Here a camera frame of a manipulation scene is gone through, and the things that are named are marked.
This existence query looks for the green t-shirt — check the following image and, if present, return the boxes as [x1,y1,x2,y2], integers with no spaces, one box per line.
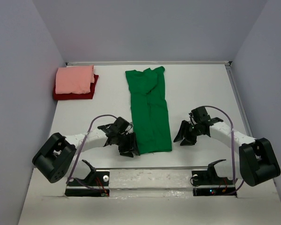
[125,66,172,154]

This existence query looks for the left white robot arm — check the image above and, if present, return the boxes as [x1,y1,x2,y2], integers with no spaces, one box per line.
[32,117,140,187]

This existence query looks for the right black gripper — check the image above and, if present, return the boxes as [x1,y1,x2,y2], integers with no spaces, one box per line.
[172,120,201,146]

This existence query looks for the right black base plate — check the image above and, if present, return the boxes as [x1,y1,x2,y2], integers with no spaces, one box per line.
[190,170,237,197]

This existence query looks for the pink folded t-shirt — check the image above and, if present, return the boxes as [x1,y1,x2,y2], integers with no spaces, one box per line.
[55,65,95,94]

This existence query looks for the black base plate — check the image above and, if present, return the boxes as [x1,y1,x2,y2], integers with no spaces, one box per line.
[65,170,110,197]
[190,170,237,197]

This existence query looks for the dark red folded t-shirt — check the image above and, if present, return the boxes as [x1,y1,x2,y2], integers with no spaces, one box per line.
[52,75,99,101]

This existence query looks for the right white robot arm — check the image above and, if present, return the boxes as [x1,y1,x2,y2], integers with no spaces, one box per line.
[174,105,281,187]

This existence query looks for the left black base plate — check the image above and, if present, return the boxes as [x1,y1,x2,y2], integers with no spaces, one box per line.
[65,170,110,197]

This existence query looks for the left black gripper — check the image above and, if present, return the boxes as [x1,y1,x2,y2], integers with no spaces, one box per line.
[114,132,140,158]

